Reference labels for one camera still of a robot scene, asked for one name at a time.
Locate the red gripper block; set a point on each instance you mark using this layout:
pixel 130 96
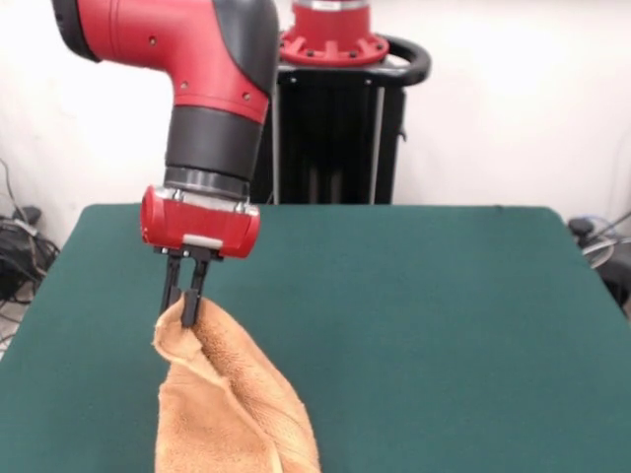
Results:
pixel 197 229

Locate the tan terry towel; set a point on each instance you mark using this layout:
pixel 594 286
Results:
pixel 222 394

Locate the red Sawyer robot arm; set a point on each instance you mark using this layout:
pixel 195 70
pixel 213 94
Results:
pixel 197 49

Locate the dark green table cloth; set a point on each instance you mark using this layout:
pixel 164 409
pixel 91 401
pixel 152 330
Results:
pixel 443 345

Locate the grey chair base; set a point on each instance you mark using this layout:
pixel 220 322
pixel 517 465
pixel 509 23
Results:
pixel 599 251

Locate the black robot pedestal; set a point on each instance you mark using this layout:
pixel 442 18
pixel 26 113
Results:
pixel 340 148

